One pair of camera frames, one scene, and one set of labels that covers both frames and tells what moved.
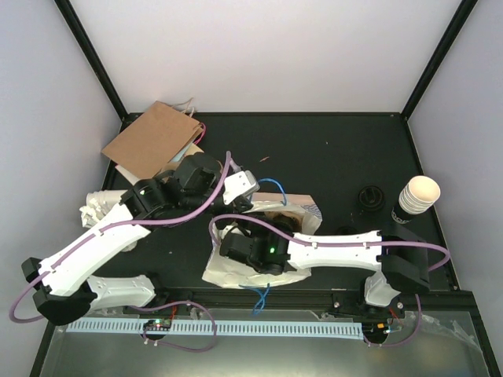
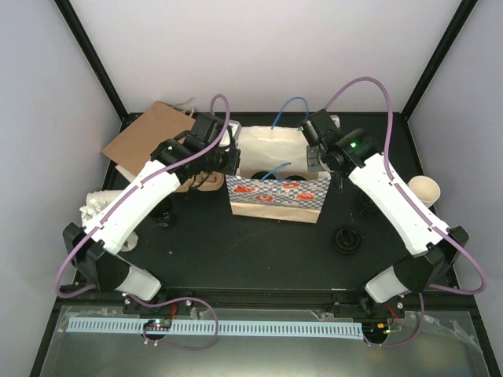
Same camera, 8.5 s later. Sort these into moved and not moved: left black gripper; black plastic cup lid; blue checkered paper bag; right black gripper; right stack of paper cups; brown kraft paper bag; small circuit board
Moved: left black gripper; black plastic cup lid; blue checkered paper bag; right black gripper
Not moved: brown kraft paper bag; right stack of paper cups; small circuit board
